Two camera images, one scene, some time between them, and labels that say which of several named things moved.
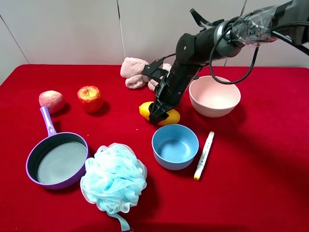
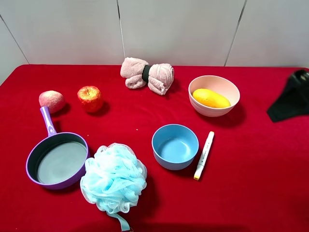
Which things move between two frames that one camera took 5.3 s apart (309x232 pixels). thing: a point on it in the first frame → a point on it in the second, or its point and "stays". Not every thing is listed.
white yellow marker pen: x=199 y=169 stays
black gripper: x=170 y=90 → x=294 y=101
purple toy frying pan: x=57 y=159 stays
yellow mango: x=174 y=116 → x=210 y=99
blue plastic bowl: x=175 y=147 stays
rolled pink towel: x=131 y=69 stays
